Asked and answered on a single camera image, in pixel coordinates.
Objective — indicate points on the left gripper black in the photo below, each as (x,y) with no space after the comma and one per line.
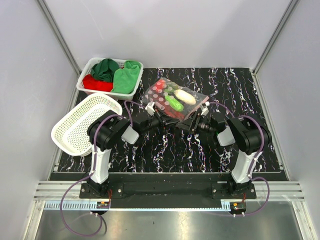
(165,121)

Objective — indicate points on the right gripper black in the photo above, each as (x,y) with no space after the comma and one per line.
(192,123)

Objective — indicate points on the clear zip top bag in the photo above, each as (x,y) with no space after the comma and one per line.
(160,101)

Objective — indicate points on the red lobster toy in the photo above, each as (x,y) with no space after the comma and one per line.
(176,114)

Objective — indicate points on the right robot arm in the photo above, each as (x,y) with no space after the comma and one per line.
(246,133)

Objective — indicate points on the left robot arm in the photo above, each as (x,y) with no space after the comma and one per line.
(107,130)

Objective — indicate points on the green vegetable toy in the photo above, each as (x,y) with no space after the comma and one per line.
(175,104)

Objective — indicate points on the white radish toy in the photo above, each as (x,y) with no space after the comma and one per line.
(185,97)

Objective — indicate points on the light green cloth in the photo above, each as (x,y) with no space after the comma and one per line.
(125,79)

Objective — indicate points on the white basket with cloths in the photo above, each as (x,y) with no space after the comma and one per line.
(120,62)

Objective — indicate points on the dark green cloth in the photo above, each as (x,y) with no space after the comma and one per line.
(105,70)

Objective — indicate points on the red cloth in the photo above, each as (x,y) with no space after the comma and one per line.
(92,84)

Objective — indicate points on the white perforated empty basket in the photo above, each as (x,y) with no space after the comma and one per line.
(70,133)

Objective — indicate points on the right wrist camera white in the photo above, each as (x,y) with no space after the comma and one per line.
(204,108)

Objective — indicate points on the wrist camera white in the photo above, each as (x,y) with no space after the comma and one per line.
(150,108)
(204,108)

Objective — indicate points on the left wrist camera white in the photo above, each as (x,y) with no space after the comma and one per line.
(150,108)

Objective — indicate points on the white slotted cable duct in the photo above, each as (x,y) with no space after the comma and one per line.
(88,205)

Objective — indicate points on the aluminium frame rail front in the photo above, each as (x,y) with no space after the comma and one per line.
(278,190)

